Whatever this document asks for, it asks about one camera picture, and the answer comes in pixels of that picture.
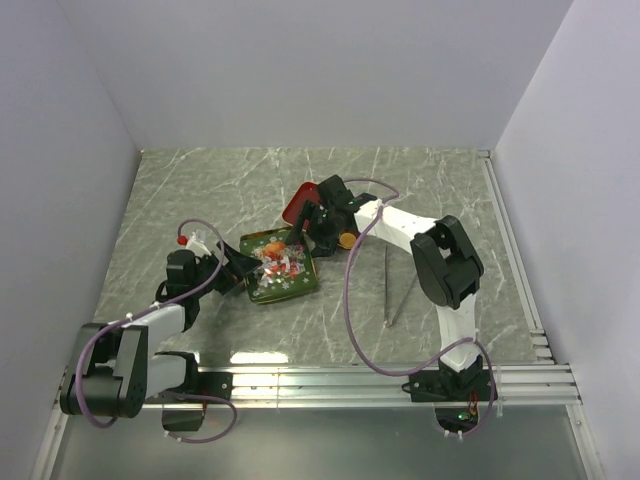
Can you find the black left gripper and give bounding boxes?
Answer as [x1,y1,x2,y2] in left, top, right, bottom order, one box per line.
[190,239,261,297]

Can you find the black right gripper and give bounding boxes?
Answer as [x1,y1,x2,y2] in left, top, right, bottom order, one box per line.
[285,200,340,260]

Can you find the gold tin lid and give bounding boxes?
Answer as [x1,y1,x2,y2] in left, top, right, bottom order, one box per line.
[239,227,319,304]

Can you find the red rectangular tray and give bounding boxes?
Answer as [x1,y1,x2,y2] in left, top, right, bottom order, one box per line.
[281,182,321,226]

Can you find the silver metal tongs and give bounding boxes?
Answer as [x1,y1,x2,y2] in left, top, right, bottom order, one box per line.
[383,245,417,328]

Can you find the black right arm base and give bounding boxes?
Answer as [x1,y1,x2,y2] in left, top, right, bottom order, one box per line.
[401,365,498,439]

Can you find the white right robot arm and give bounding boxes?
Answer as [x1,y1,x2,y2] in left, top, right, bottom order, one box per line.
[282,175,490,399]

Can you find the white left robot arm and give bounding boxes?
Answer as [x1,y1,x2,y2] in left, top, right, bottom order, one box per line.
[59,243,261,428]

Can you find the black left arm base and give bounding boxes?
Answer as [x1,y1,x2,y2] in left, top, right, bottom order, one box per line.
[160,372,238,444]

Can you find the orange pumpkin cookie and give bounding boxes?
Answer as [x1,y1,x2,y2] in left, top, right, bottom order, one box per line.
[338,231,357,250]

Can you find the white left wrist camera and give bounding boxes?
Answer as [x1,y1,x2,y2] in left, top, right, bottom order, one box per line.
[177,230,211,257]

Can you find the aluminium mounting rail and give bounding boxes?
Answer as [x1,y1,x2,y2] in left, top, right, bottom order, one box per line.
[52,364,584,409]

